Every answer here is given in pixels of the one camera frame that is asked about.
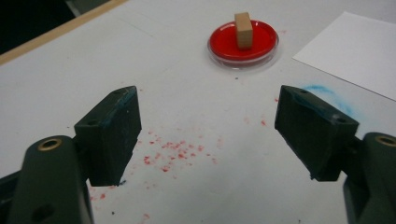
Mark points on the red round ink pad dish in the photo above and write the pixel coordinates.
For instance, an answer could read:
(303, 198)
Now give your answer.
(224, 43)

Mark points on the white paper sheet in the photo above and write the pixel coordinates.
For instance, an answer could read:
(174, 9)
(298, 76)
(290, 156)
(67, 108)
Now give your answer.
(358, 49)

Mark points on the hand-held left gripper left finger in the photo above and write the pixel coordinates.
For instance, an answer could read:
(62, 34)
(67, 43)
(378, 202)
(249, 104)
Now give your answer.
(109, 140)

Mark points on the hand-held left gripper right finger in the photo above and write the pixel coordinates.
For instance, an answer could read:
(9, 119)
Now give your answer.
(314, 137)

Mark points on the wooden table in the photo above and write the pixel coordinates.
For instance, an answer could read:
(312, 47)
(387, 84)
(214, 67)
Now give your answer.
(62, 29)

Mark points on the white board table cover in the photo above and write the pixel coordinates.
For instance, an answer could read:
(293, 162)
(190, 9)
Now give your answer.
(93, 62)

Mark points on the wooden block stamp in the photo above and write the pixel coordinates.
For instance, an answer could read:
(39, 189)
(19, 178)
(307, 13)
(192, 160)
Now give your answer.
(243, 31)

